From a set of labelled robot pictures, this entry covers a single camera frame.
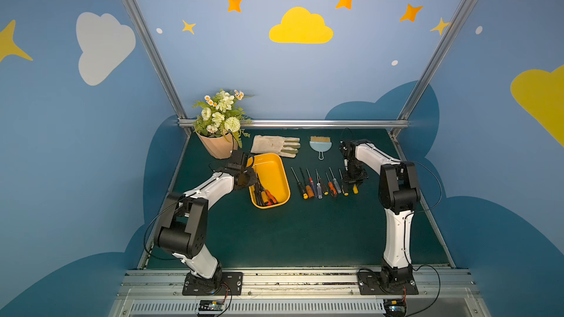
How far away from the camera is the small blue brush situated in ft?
3.80

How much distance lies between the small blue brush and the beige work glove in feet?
0.25

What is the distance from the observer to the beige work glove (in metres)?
1.14
